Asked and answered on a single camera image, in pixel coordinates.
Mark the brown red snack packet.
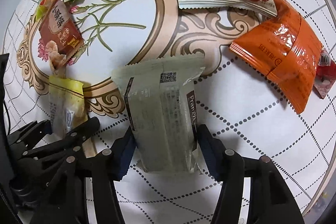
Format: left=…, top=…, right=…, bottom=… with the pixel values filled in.
left=39, top=0, right=84, bottom=70

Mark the orange snack packet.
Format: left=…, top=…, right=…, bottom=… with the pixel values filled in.
left=230, top=0, right=322, bottom=114

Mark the yellow translucent snack packet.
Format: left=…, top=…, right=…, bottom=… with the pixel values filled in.
left=49, top=76, right=88, bottom=139

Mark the small red snack packet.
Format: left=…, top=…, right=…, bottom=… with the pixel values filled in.
left=314, top=48, right=336, bottom=99

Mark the grey translucent snack packet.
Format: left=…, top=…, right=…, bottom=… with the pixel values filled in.
left=111, top=53, right=205, bottom=174

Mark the black cable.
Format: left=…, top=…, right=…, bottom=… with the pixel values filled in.
left=2, top=100, right=12, bottom=138

